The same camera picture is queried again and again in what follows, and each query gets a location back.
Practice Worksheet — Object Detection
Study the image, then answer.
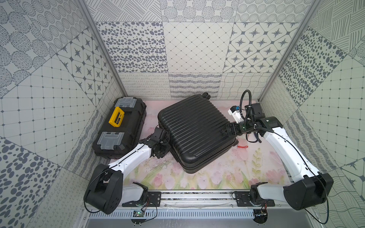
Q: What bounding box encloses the aluminium mounting rail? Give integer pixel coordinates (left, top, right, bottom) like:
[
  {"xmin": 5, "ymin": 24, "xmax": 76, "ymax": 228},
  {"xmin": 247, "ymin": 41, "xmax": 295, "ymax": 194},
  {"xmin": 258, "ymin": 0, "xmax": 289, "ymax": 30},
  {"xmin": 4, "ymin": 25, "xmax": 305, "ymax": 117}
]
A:
[{"xmin": 81, "ymin": 189, "xmax": 317, "ymax": 210}]

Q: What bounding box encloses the floral pink table mat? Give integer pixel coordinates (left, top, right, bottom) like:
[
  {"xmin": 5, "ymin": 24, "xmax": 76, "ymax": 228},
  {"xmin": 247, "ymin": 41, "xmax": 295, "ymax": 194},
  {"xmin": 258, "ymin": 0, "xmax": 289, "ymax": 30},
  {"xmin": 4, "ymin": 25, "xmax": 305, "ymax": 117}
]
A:
[{"xmin": 108, "ymin": 99, "xmax": 294, "ymax": 191}]

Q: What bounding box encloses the black toolbox yellow handle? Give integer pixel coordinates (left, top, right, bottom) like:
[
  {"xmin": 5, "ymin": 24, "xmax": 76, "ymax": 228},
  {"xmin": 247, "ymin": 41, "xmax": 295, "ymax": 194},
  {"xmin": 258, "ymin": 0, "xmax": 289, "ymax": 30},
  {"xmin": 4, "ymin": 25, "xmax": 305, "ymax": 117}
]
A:
[{"xmin": 92, "ymin": 97, "xmax": 146, "ymax": 159}]

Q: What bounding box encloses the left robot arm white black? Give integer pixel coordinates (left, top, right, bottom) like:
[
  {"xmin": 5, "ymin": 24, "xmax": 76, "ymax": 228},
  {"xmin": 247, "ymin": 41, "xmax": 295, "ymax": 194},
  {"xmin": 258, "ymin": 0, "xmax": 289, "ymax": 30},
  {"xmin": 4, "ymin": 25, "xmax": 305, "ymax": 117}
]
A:
[{"xmin": 83, "ymin": 127, "xmax": 171, "ymax": 214}]

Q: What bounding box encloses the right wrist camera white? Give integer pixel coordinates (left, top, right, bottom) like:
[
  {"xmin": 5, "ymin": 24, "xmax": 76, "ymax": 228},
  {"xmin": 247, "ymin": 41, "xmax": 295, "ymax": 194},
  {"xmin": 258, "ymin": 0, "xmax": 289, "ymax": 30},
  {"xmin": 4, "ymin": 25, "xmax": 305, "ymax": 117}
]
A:
[{"xmin": 228, "ymin": 105, "xmax": 243, "ymax": 124}]

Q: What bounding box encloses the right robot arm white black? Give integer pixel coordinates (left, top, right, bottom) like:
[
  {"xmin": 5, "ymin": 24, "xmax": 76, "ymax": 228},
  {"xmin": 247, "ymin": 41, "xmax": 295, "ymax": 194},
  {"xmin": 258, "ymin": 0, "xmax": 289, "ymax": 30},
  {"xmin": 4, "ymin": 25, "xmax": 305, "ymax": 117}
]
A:
[{"xmin": 221, "ymin": 117, "xmax": 334, "ymax": 211}]

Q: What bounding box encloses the black hard-shell suitcase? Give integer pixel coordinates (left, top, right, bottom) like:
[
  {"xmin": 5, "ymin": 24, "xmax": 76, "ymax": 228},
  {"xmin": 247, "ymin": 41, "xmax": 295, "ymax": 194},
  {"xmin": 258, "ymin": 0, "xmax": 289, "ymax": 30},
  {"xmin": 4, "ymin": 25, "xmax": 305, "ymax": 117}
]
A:
[{"xmin": 158, "ymin": 92, "xmax": 238, "ymax": 174}]

